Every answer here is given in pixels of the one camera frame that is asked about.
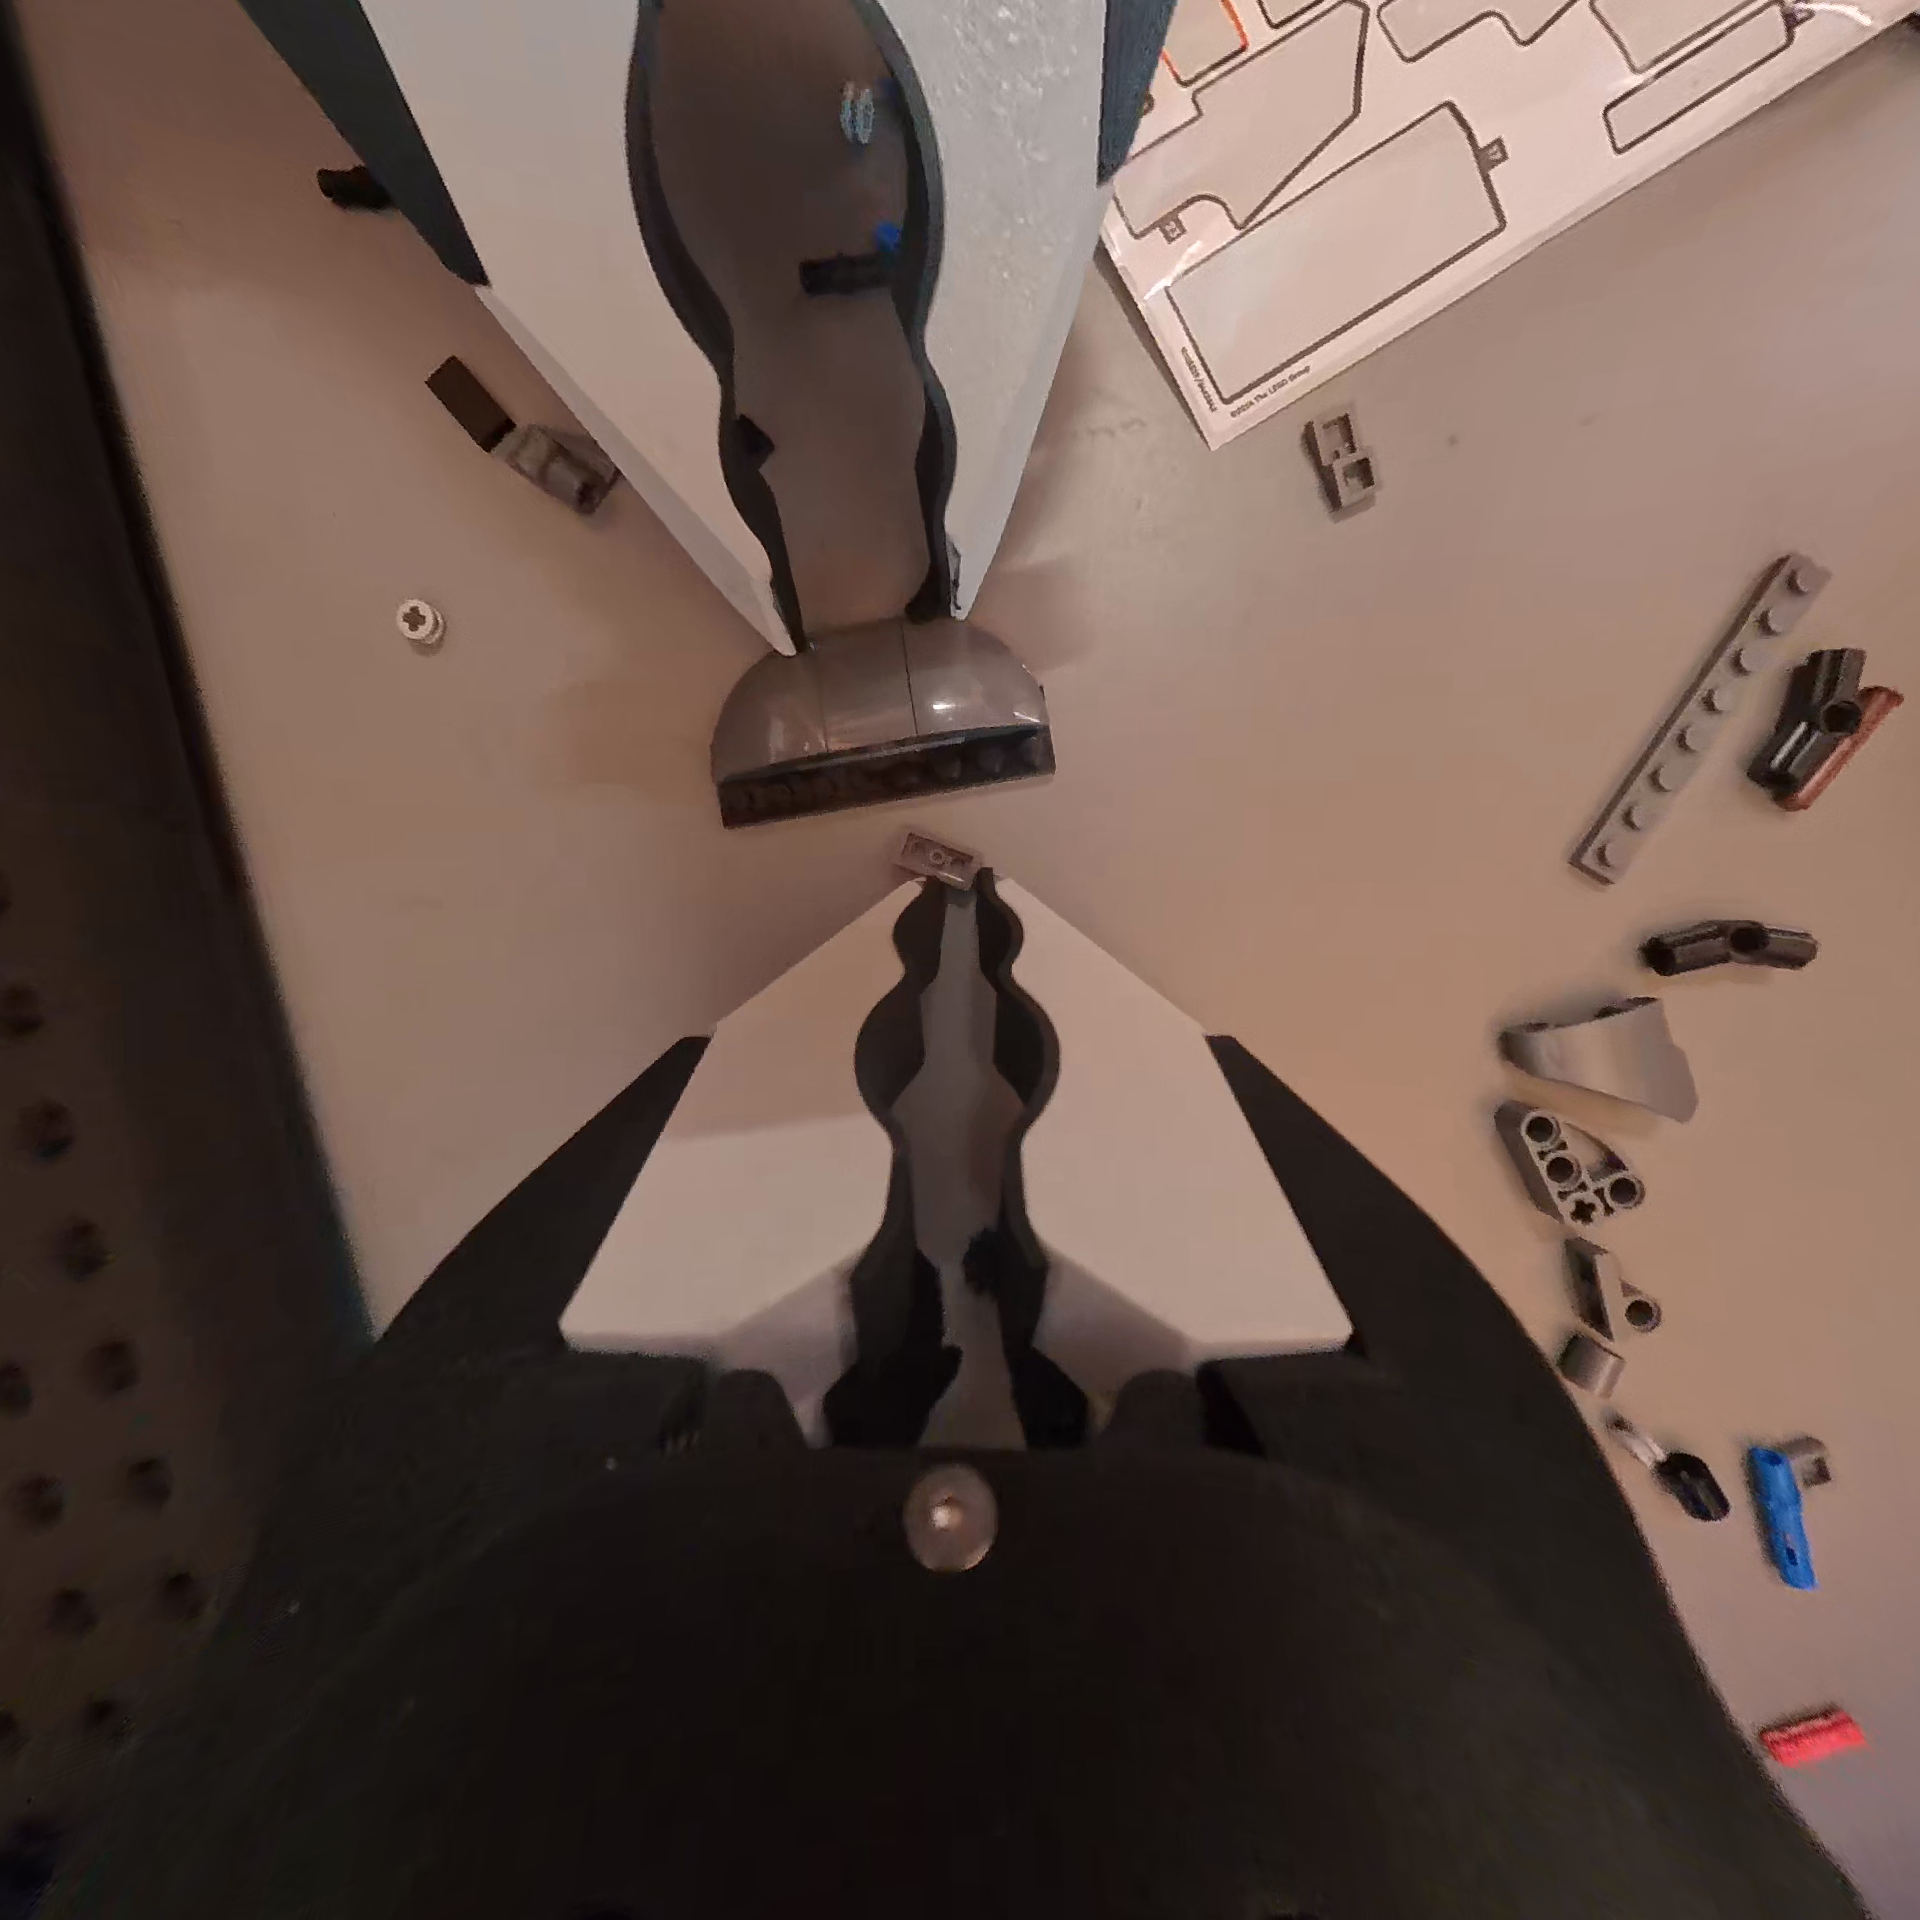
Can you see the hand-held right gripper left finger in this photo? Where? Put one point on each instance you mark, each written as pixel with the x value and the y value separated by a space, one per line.
pixel 719 1198

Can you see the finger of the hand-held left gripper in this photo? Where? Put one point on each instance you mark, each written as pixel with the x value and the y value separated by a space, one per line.
pixel 1020 181
pixel 555 227

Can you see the black angled lego connector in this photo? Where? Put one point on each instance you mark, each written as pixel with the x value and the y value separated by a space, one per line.
pixel 1724 949

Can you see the red lego axle pin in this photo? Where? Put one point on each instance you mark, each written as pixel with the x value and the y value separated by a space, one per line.
pixel 1814 1736

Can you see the lego sticker sheet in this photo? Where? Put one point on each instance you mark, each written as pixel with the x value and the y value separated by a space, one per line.
pixel 1348 193

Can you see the black perforated pad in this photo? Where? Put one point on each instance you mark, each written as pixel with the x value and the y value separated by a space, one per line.
pixel 120 1049

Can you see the thin light grey lego liftarm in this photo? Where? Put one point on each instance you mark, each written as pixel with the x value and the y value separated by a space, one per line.
pixel 1567 1170

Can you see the small grey lego cylinder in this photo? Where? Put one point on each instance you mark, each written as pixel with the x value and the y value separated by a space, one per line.
pixel 1591 1363

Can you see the black lego gear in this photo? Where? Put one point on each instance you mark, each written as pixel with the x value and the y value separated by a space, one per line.
pixel 984 1262

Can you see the long light grey lego plate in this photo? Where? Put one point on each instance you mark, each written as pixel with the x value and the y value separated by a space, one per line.
pixel 1703 715

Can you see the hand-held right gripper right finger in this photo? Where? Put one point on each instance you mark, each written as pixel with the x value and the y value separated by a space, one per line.
pixel 1185 1198

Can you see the small grey lego bracket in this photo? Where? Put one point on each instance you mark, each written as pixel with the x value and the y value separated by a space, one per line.
pixel 1344 458

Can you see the grey curved lego slope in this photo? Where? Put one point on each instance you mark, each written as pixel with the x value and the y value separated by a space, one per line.
pixel 1599 1049

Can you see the small black lego piece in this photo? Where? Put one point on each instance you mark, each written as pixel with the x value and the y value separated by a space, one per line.
pixel 466 397

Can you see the black connector with brown axle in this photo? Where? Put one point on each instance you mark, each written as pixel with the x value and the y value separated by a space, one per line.
pixel 1808 718

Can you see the grey lego clip piece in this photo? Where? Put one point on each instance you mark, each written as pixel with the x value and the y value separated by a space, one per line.
pixel 562 466

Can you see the black plate lego assembly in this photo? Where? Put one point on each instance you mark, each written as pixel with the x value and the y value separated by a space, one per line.
pixel 885 705

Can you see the black lego pin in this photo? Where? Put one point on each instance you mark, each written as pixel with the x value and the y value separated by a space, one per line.
pixel 355 188
pixel 839 274
pixel 1689 1482

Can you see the small grey two-stud plate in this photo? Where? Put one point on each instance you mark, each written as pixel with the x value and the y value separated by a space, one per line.
pixel 937 856

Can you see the small grey piece with hole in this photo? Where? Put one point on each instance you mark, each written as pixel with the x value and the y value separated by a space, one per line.
pixel 1599 1284

